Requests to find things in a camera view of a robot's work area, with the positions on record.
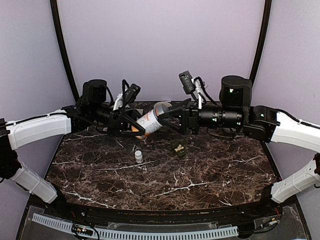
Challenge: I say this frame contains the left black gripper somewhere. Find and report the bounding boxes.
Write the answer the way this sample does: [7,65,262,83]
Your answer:
[91,103,153,137]

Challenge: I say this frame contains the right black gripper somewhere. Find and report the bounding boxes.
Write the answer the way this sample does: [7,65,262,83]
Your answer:
[157,97,244,135]

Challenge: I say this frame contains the orange pill bottle grey cap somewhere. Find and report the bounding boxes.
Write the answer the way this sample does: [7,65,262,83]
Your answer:
[131,101,173,140]

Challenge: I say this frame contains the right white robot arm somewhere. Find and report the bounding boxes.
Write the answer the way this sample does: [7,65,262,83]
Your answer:
[158,75,320,217]

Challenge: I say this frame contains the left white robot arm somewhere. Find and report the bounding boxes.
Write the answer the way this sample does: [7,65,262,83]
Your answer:
[0,79,146,218]

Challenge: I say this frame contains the white pills in organizer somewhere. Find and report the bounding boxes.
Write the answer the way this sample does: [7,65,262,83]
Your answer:
[174,144,185,152]

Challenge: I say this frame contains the small white pill bottle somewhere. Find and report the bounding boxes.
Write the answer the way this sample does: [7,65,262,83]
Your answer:
[134,150,143,164]

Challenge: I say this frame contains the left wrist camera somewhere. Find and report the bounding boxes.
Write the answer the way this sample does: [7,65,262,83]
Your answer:
[113,79,141,111]

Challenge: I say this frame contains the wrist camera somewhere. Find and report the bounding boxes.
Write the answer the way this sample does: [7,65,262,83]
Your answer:
[178,70,207,109]
[113,79,141,111]

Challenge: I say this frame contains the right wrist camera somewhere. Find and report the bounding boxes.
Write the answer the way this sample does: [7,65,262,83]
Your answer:
[178,70,207,109]

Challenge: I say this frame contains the black front table rail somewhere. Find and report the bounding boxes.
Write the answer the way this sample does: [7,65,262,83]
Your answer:
[47,201,283,225]

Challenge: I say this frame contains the white slotted cable duct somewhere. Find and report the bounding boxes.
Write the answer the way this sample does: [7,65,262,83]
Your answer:
[31,213,239,240]

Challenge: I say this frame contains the left black frame post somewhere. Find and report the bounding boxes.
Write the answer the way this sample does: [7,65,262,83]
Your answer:
[49,0,80,102]

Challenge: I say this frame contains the black frame post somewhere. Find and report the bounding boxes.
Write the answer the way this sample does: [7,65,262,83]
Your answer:
[249,0,272,84]
[49,0,80,102]

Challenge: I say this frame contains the right black frame post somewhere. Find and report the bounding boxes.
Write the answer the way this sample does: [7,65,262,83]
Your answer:
[249,0,272,84]

